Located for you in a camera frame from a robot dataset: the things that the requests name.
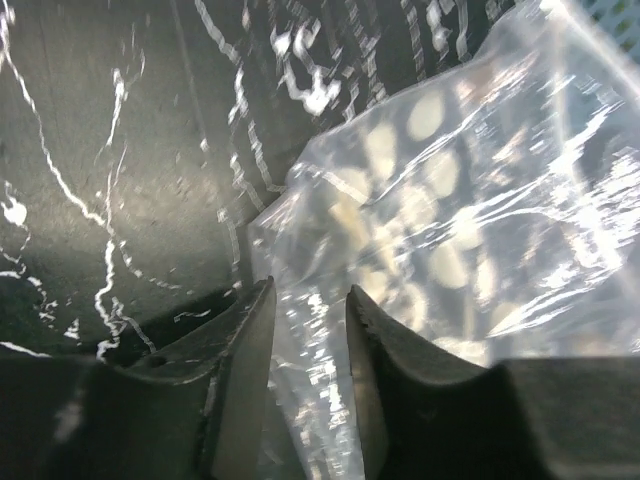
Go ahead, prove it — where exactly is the light blue plastic basket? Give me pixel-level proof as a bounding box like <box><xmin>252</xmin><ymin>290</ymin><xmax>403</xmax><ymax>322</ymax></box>
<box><xmin>581</xmin><ymin>0</ymin><xmax>639</xmax><ymax>57</ymax></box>

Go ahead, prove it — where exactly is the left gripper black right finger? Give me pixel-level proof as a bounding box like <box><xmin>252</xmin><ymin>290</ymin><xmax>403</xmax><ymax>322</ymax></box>
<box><xmin>345</xmin><ymin>286</ymin><xmax>639</xmax><ymax>479</ymax></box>

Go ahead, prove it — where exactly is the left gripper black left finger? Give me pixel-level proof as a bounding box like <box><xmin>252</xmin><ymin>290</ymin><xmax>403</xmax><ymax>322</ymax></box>
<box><xmin>1</xmin><ymin>278</ymin><xmax>276</xmax><ymax>479</ymax></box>

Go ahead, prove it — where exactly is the clear bag with green leaf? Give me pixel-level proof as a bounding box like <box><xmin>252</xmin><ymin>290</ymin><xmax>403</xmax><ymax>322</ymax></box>
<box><xmin>248</xmin><ymin>1</ymin><xmax>639</xmax><ymax>479</ymax></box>

